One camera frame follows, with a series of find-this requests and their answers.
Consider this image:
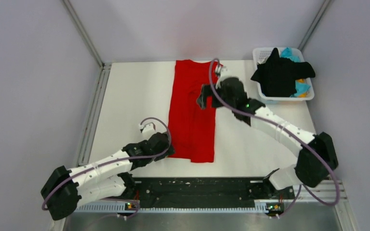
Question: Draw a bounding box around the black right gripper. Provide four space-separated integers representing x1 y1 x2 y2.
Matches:
198 83 236 110

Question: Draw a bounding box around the red t-shirt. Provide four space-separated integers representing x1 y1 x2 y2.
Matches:
168 60 216 163

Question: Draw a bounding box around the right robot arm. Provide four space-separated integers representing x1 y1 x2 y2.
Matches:
197 77 339 198

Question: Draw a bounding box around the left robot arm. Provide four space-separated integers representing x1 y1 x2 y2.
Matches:
40 131 175 220

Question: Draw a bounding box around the white plastic basket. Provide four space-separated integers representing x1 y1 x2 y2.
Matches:
252 47 315 104

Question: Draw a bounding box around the black t-shirt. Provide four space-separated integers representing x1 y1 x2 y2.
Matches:
251 48 316 97

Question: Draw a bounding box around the blue t-shirt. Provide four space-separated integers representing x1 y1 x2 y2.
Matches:
280 47 301 98

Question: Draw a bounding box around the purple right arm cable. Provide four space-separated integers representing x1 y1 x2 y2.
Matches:
208 58 342 220

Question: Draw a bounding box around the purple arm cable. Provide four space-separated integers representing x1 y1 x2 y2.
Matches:
208 58 342 220
41 117 173 220

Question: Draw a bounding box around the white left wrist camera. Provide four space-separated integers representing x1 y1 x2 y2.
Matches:
139 122 156 134

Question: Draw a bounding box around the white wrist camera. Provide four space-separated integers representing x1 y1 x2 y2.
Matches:
139 122 156 134
214 65 233 89

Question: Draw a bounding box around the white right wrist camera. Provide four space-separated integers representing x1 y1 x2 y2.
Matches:
214 65 233 89

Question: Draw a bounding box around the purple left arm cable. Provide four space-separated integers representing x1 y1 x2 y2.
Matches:
41 117 173 220

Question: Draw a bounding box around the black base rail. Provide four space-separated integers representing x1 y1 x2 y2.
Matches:
110 177 295 209

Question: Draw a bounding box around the aluminium frame left rail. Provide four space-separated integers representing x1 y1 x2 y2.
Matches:
74 63 112 167

